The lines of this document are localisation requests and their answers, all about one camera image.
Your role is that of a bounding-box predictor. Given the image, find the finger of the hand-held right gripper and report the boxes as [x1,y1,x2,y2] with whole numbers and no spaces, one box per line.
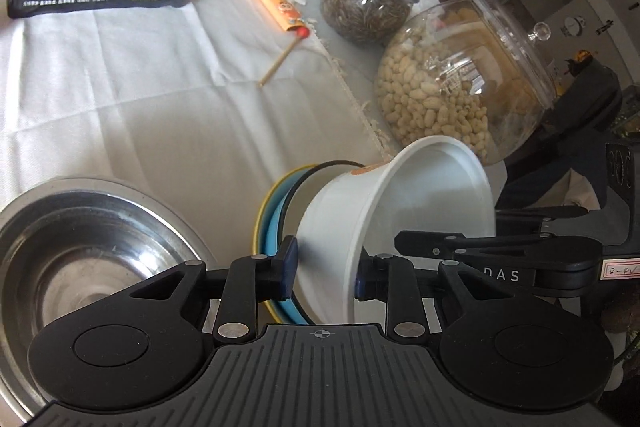
[394,230,603,290]
[492,205,601,234]

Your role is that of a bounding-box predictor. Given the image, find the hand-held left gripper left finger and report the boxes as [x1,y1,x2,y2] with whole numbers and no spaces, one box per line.
[127,236,300,343]

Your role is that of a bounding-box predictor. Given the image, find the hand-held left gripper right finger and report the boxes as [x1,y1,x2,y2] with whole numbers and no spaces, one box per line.
[354,252,502,342]

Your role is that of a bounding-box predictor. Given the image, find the blue bowl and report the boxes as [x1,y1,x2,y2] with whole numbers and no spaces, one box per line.
[260,160,368,325]

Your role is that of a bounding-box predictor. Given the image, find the white bowl with yellow rim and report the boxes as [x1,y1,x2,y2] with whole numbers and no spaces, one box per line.
[254,165,321,323]

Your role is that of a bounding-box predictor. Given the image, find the white plastic bowl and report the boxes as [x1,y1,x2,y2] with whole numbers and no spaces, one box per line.
[292,135,497,325]

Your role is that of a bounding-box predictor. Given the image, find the large glass jar of peanuts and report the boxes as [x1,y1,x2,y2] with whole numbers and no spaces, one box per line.
[375,0,558,165]

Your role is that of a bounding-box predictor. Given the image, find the wooden chopstick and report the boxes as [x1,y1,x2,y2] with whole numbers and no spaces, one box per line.
[258,27,307,88]

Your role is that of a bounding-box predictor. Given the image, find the stainless steel bowl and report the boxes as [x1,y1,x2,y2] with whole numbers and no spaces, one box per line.
[0,177,221,423]

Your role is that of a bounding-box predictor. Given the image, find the beige fringed tablecloth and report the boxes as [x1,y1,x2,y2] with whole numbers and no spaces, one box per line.
[0,0,401,333]

